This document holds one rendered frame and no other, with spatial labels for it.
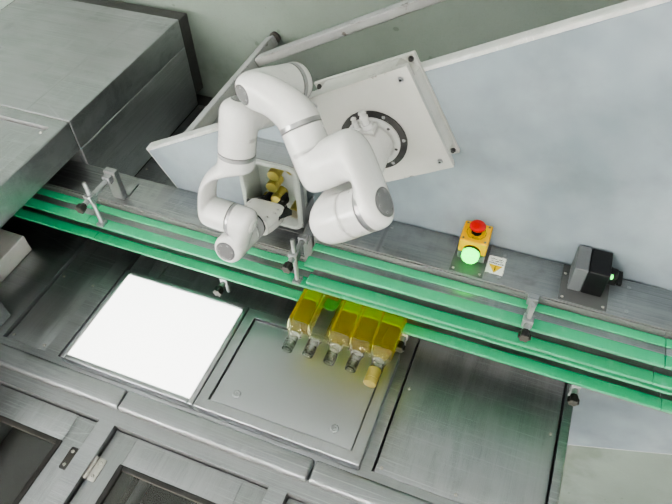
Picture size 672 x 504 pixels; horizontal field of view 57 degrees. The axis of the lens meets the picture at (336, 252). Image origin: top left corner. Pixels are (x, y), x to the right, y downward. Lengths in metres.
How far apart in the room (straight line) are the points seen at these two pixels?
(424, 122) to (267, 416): 0.85
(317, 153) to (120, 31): 1.45
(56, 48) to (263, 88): 1.39
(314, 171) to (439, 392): 0.81
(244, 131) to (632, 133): 0.79
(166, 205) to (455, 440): 1.07
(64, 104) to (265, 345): 1.00
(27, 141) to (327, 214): 1.16
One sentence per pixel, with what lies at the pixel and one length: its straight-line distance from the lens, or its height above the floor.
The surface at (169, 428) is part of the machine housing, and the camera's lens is 1.72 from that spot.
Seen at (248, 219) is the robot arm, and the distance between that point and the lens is 1.44.
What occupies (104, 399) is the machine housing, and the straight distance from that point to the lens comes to 1.82.
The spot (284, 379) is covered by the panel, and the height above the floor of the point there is 1.16.
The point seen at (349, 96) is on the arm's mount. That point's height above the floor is 0.82.
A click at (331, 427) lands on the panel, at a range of 1.64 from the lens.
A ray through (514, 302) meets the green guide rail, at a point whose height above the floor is 0.90.
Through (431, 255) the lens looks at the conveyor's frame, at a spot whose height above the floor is 0.84.
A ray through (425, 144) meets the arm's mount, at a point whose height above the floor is 0.82.
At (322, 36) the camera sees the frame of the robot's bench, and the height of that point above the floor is 0.20.
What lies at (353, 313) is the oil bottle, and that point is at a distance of 1.64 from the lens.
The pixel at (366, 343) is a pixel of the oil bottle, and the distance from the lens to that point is 1.59.
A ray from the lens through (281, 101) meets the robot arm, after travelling 1.20.
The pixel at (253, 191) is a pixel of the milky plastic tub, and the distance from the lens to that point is 1.74.
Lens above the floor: 1.88
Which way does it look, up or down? 37 degrees down
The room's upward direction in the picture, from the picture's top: 153 degrees counter-clockwise
